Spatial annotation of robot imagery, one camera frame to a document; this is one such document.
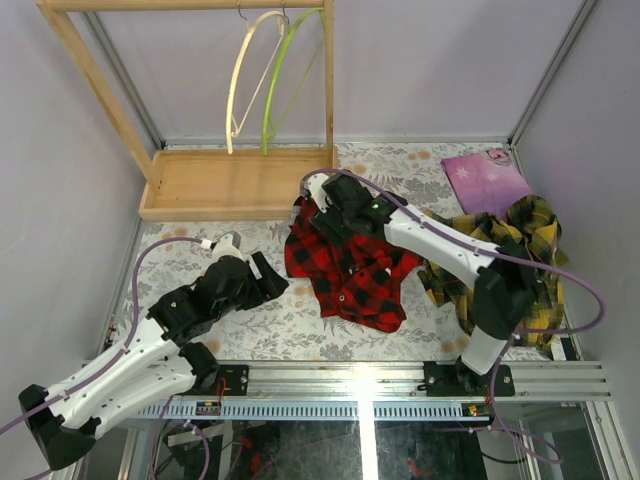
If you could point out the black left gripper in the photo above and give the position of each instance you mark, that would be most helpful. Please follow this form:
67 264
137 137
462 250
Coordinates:
256 282

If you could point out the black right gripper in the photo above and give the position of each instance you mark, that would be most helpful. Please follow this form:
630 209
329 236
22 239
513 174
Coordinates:
326 218

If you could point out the red black plaid shirt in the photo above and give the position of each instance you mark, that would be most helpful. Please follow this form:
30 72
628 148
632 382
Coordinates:
359 281

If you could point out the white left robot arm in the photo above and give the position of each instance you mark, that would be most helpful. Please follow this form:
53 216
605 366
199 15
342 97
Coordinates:
159 357

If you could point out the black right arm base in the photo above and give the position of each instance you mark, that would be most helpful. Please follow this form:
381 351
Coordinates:
450 380

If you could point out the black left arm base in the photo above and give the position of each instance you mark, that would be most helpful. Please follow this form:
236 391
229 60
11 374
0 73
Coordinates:
231 380

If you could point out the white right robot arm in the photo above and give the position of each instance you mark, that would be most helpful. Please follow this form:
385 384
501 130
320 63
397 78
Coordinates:
503 288

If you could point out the green hanger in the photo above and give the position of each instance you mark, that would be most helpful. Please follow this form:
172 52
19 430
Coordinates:
270 127

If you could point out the floral table mat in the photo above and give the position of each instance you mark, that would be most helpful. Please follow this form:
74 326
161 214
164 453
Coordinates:
292 327

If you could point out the wooden clothes rack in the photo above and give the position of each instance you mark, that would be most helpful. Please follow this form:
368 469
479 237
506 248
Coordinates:
203 184

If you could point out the purple folded cloth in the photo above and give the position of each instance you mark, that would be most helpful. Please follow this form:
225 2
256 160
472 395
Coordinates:
486 182

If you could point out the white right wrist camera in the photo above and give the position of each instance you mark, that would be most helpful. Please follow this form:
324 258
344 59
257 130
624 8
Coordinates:
312 187

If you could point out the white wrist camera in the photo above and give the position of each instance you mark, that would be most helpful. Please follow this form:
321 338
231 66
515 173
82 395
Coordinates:
228 245
312 187

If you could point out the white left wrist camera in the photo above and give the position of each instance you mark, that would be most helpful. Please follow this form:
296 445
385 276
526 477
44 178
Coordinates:
228 245

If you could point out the perforated cable duct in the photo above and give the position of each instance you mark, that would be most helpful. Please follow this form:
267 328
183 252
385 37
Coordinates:
234 409

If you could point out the aluminium front rail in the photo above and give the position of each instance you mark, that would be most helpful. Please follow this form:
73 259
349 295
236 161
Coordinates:
545 381

